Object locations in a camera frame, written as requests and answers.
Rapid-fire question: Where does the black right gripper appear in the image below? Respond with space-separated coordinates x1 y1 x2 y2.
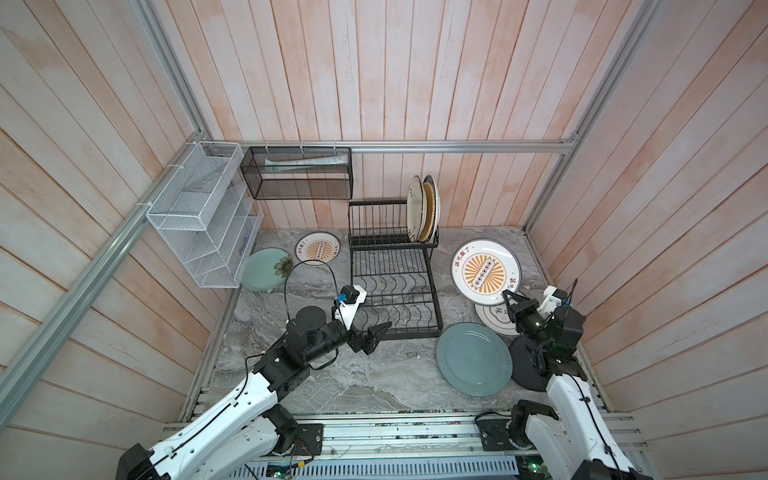
504 289 549 352

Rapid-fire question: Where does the white plate black ring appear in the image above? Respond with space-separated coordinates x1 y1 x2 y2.
474 302 521 337

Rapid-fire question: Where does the white plate orange sunburst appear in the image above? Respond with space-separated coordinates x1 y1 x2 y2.
450 238 522 306
295 231 341 264

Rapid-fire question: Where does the black wire dish rack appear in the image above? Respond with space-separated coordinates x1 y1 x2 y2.
348 199 443 340

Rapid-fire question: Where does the large grey-green plate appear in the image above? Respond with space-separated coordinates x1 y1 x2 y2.
436 323 513 397

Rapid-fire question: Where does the black round plate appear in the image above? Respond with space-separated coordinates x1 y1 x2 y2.
509 336 553 392

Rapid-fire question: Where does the yellow woven plate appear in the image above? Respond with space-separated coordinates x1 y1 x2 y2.
419 182 433 243

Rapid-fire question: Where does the cream plate with berry sprigs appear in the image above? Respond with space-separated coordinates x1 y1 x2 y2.
406 175 424 242

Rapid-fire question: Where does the white plate dark green rim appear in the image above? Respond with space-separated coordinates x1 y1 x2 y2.
424 175 441 242

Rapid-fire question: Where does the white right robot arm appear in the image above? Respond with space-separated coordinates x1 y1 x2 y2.
502 286 647 479

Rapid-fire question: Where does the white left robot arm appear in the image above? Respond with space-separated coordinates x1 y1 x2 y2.
116 303 391 479

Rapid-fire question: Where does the pale green leaf plate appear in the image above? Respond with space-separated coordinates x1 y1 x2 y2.
241 248 293 292

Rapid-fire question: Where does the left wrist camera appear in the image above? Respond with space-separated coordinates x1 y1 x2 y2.
333 285 367 331

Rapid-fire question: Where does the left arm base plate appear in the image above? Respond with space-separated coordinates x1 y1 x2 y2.
283 423 325 457

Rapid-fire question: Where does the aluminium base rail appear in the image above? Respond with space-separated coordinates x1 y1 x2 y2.
149 411 649 466

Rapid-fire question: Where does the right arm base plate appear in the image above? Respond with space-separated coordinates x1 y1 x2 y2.
475 416 531 451

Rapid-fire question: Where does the aluminium wall frame rail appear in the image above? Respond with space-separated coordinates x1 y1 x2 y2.
237 140 576 154

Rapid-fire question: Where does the black mesh wall basket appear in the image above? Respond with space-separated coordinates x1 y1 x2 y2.
240 146 354 200

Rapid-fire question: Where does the white mesh wall shelf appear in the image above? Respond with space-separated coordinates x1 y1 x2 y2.
147 142 263 289

